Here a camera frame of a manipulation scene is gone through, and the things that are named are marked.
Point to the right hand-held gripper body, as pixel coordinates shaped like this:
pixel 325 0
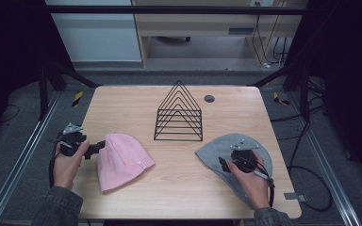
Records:
pixel 243 158

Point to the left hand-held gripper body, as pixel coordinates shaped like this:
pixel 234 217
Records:
pixel 70 141

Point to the grey beanie hat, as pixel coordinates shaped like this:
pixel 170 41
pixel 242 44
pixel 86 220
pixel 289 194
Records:
pixel 215 150

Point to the pink knitted beanie hat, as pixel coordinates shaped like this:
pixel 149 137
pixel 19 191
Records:
pixel 121 163

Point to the person's left hand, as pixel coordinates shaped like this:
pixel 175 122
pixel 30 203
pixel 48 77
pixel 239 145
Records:
pixel 65 171

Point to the person's right hand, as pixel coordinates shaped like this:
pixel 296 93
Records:
pixel 254 188

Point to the yellow black floor tape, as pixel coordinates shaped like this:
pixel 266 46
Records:
pixel 279 100
pixel 78 98

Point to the black metal stand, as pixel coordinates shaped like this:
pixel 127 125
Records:
pixel 44 91
pixel 304 91

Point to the grey round table grommet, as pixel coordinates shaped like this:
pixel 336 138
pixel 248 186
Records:
pixel 209 99

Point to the black curtain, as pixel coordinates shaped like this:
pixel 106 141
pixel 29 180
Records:
pixel 352 78
pixel 9 62

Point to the white cabinet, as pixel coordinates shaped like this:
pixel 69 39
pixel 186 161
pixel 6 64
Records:
pixel 97 37

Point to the light wooden desk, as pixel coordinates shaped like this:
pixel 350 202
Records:
pixel 201 26

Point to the aluminium floor rail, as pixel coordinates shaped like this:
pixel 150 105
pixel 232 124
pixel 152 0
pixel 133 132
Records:
pixel 22 157
pixel 323 163

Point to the grey metal table bracket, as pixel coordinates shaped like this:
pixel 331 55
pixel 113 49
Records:
pixel 293 196

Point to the black frame crossbar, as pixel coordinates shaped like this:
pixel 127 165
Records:
pixel 169 10

